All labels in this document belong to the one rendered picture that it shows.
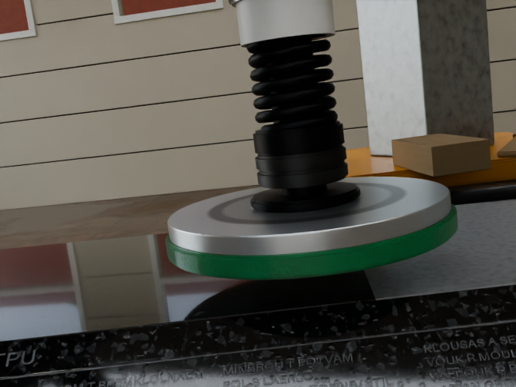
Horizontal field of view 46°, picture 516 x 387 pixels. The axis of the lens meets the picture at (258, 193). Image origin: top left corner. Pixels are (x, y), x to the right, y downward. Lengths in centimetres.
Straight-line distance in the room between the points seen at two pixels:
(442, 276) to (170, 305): 19
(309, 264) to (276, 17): 17
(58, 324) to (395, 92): 99
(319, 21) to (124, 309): 25
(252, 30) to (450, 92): 90
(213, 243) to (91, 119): 667
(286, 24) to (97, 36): 660
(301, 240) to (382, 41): 100
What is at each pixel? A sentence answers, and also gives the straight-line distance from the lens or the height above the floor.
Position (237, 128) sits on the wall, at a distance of 658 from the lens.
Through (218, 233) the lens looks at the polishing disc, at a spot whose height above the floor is 86.
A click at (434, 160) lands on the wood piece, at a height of 81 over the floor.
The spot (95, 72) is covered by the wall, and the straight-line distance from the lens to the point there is 701.
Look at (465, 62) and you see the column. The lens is 134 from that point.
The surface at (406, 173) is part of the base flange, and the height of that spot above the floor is 77.
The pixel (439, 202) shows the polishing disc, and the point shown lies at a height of 86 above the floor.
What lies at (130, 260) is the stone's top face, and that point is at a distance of 60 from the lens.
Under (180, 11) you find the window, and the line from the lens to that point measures 671.
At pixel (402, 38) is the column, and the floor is 102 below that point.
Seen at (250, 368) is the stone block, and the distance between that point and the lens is 40.
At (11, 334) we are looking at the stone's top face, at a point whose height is 80.
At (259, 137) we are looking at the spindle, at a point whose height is 91.
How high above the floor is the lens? 94
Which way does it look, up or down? 9 degrees down
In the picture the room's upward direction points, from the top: 7 degrees counter-clockwise
